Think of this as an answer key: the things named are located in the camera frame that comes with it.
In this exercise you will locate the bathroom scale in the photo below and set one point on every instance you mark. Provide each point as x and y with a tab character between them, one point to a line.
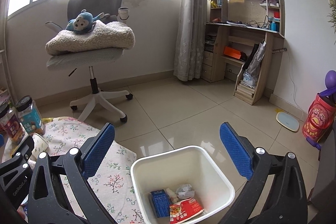
287	121

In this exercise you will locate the right grey curtain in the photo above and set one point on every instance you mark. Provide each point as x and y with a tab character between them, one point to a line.
190	39

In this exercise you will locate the wooden desk with shelves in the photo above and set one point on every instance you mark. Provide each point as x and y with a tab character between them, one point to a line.
251	27

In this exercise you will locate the white trash bin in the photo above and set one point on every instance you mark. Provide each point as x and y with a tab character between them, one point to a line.
187	165

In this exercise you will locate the blue monkey plush toy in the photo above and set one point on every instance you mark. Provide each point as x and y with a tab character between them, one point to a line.
84	22

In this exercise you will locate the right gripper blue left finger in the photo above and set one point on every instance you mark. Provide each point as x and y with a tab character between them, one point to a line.
48	201

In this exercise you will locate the orange box under desk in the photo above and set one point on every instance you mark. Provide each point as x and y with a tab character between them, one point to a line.
231	52

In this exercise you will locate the white tissue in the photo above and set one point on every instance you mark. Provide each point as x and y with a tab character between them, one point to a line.
172	196

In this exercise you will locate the purple label nut jar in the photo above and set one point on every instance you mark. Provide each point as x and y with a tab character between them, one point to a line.
11	124

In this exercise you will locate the white bookshelf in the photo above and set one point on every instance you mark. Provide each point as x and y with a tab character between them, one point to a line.
5	87

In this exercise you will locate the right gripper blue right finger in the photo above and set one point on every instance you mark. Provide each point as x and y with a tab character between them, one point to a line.
286	201

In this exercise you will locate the red toy drum bag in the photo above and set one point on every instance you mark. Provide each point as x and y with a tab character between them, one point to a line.
320	116

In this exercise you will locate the paper ball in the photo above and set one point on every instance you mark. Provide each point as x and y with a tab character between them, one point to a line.
185	191

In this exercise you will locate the beige fleece blanket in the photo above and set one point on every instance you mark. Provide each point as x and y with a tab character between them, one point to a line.
112	35

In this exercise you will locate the teal label nut jar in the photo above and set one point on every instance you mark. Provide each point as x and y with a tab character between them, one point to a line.
30	116

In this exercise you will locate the leaf pattern paper cup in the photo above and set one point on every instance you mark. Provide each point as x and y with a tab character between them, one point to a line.
40	145

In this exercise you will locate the small blue carton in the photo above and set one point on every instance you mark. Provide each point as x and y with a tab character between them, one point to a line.
160	203

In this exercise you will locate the green plant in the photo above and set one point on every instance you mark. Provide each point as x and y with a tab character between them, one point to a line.
332	14

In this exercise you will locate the floral tablecloth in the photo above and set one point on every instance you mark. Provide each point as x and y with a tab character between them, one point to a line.
112	182

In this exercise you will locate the purple balloon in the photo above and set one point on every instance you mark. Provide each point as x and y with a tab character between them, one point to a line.
330	83

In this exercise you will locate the red noodle packet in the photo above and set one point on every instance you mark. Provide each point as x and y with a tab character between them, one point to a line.
184	210

